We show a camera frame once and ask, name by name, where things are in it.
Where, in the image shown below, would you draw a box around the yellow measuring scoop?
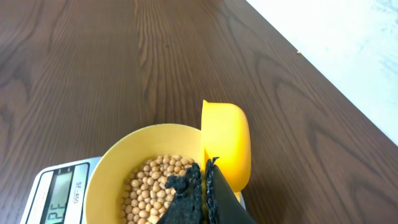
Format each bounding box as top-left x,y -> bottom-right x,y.
200,100 -> 251,193

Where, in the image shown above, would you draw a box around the soybeans in yellow bowl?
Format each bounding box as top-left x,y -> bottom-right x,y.
119,154 -> 194,224

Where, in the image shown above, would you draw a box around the pale yellow bowl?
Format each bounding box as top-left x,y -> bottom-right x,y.
84,124 -> 201,223

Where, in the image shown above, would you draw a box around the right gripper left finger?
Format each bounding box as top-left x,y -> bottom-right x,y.
157,162 -> 204,224

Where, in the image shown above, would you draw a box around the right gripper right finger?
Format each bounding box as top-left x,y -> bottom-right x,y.
205,157 -> 256,224

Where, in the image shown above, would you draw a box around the white digital kitchen scale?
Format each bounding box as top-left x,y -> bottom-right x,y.
20,157 -> 101,224

